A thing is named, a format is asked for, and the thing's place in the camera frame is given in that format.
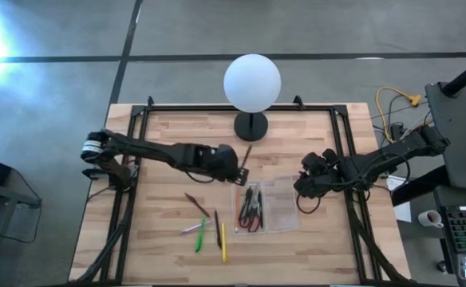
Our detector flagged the black cable bundle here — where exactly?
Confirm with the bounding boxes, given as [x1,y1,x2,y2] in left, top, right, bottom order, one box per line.
[75,187,138,285]
[346,191,408,285]

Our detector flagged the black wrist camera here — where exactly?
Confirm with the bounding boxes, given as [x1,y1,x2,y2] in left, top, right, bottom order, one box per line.
[301,148,340,173]
[207,144,239,163]

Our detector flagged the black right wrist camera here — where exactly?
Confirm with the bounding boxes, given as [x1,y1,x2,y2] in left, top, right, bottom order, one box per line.
[301,148,340,173]

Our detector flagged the white globe table lamp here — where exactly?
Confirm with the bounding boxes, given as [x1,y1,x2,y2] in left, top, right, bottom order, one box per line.
[223,53,282,143]

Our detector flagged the white paper sheet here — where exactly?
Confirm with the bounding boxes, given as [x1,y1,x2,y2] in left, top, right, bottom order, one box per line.
[385,175,413,224]

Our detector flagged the yellow pen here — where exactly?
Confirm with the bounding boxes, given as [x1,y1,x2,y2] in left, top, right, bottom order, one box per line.
[220,222,229,264]

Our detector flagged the yellow cable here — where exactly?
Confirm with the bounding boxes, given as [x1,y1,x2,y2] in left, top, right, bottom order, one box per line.
[375,85,422,145]

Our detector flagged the pink translucent pen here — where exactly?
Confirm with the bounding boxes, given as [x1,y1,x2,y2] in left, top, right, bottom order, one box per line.
[180,218,215,235]

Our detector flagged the white mug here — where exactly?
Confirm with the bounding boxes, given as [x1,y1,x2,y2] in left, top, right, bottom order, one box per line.
[417,209,444,230]

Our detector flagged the clear plastic supply box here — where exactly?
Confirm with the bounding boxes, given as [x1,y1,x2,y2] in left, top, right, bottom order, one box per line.
[231,175,300,235]

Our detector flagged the red handled scissors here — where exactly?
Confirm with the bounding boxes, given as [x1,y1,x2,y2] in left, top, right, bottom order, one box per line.
[238,186,260,234]

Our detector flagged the green pen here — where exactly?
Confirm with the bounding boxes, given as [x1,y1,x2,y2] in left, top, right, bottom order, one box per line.
[194,214,207,254]

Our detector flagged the black aluminium table frame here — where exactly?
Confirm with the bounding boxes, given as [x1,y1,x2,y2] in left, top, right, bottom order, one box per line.
[71,95,408,286]

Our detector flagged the black power adapter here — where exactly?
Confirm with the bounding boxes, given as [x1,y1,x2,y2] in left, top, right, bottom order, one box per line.
[389,122,406,141]

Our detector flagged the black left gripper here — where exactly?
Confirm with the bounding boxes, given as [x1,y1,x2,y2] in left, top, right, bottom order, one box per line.
[192,143,251,187]

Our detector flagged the brown pen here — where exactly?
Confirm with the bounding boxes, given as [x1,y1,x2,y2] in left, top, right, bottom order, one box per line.
[184,192,211,218]

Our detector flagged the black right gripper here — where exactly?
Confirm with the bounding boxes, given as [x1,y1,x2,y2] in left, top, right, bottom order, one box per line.
[294,148,352,199]

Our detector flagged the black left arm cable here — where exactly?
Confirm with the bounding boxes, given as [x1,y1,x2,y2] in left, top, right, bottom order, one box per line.
[184,168,219,185]

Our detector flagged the black side desk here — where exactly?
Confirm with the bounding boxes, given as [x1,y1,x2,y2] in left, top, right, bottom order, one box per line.
[424,81,466,191]

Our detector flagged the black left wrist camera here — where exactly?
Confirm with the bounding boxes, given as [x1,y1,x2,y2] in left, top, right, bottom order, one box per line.
[207,144,239,163]

